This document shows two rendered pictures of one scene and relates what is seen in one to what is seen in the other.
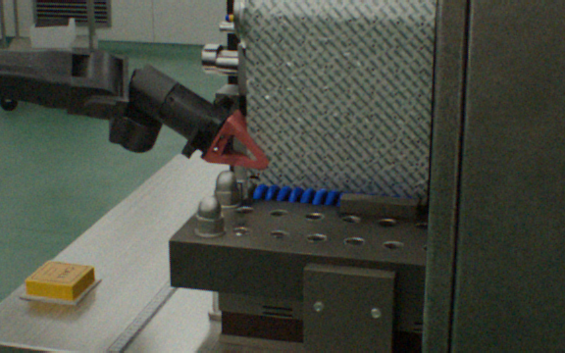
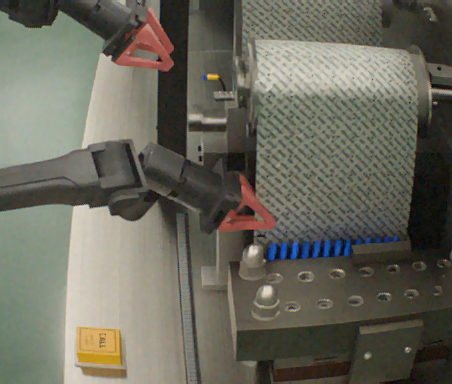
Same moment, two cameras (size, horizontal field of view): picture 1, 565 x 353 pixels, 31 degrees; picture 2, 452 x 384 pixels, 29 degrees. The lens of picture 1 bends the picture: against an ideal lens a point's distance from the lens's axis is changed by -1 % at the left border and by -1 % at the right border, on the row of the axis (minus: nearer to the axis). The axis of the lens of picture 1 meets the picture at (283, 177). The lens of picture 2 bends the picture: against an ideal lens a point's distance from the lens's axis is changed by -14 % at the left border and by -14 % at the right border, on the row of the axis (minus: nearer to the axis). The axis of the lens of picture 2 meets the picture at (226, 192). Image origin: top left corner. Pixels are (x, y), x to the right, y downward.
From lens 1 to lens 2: 0.59 m
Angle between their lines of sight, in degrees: 21
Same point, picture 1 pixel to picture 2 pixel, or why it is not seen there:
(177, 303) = (208, 355)
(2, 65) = (41, 180)
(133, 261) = (134, 310)
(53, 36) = not seen: outside the picture
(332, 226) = (357, 282)
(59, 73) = (87, 176)
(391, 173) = (382, 218)
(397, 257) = (420, 306)
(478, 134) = not seen: outside the picture
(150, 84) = (162, 167)
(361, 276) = (402, 329)
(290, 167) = (296, 223)
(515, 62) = not seen: outside the picture
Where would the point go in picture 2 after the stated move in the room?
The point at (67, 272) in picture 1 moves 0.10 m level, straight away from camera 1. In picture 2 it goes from (103, 339) to (75, 303)
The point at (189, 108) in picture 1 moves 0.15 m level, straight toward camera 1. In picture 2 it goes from (203, 185) to (252, 244)
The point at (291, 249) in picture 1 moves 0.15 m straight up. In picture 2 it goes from (345, 318) to (359, 223)
